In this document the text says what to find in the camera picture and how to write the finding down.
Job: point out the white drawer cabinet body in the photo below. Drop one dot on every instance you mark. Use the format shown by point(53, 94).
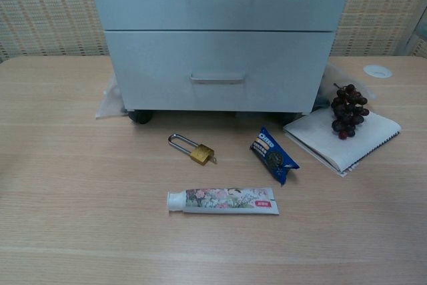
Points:
point(130, 110)

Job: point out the tall white cabinet drawer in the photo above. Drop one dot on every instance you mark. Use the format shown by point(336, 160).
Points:
point(153, 64)

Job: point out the round table grommet cap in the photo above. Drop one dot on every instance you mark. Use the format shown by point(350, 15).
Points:
point(377, 71)

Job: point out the brass long-shackle padlock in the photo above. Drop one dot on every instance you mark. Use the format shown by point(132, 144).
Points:
point(201, 155)

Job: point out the blue Oreo cookie packet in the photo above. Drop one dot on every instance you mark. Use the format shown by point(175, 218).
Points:
point(272, 156)

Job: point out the black caster wheel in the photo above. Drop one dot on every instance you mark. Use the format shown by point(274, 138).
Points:
point(140, 117)
point(291, 117)

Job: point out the floral white toothpaste tube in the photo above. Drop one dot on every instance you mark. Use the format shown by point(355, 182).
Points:
point(223, 201)

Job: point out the clear plastic bag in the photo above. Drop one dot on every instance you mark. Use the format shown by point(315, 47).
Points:
point(333, 76)

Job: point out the dark purple grape bunch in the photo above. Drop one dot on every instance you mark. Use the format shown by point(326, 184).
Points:
point(348, 111)

